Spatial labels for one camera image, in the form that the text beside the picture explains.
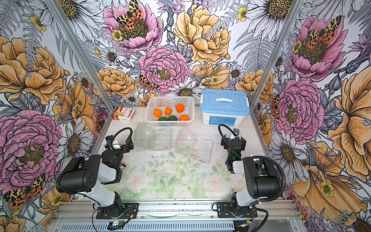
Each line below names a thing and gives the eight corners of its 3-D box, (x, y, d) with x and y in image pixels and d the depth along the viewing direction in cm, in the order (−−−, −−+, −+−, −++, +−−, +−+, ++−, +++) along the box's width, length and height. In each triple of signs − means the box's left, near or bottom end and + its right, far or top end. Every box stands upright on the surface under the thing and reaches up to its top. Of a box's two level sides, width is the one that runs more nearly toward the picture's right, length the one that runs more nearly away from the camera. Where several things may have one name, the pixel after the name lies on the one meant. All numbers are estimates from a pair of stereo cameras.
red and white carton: (112, 121, 115) (110, 117, 112) (117, 110, 122) (115, 107, 119) (132, 121, 115) (130, 117, 112) (135, 110, 122) (134, 107, 119)
